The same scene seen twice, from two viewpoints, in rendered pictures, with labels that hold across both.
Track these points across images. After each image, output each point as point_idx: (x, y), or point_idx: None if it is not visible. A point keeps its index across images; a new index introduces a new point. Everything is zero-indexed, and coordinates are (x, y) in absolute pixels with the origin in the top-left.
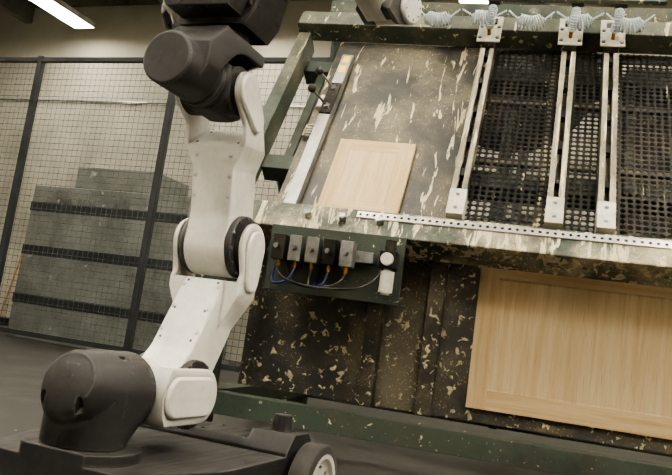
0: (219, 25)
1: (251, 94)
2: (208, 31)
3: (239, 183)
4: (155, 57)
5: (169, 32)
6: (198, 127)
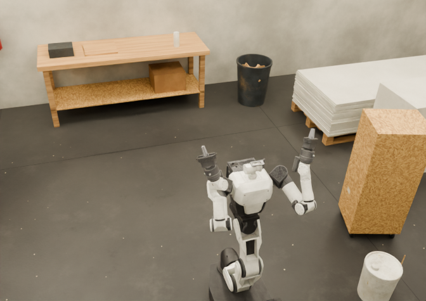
0: None
1: (234, 225)
2: None
3: (241, 249)
4: None
5: None
6: (257, 232)
